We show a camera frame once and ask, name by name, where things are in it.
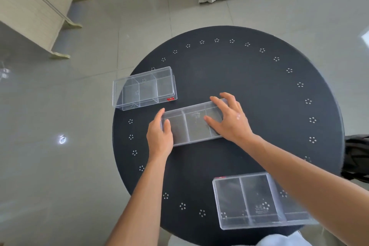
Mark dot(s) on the person's left hand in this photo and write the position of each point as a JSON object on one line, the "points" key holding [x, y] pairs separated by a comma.
{"points": [[157, 139]]}

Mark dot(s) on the person's right hand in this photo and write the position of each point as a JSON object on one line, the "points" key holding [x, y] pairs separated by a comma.
{"points": [[232, 127]]}

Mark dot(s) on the person's right thumb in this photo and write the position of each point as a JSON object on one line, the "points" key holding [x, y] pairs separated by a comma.
{"points": [[212, 123]]}

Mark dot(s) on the person's left thumb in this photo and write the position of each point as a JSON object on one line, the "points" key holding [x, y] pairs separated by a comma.
{"points": [[160, 117]]}

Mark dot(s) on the person's right middle finger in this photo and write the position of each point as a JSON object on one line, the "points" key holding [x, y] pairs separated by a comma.
{"points": [[230, 101]]}

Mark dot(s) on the narrow clear plastic divided tray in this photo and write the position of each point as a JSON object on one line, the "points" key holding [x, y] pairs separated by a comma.
{"points": [[191, 124]]}

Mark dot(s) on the person's left forearm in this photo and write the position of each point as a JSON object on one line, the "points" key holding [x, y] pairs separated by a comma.
{"points": [[138, 199]]}

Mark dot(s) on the person's right forearm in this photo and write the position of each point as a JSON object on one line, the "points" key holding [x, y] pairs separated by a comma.
{"points": [[311, 182]]}

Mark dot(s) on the black round flower-print tablecloth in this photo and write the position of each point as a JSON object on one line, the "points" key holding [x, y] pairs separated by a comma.
{"points": [[227, 127]]}

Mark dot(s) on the clear plastic box with lid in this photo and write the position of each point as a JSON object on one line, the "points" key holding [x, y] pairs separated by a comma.
{"points": [[144, 88]]}

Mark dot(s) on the wide clear plastic divided tray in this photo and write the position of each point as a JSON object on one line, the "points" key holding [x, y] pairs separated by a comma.
{"points": [[253, 201]]}

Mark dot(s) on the white clothing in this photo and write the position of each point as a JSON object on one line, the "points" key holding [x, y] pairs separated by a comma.
{"points": [[285, 240]]}

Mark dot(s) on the black bag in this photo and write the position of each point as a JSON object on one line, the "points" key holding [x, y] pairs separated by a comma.
{"points": [[357, 158]]}

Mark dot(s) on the beige wooden cabinet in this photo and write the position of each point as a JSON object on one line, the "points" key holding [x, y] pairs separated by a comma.
{"points": [[34, 6]]}

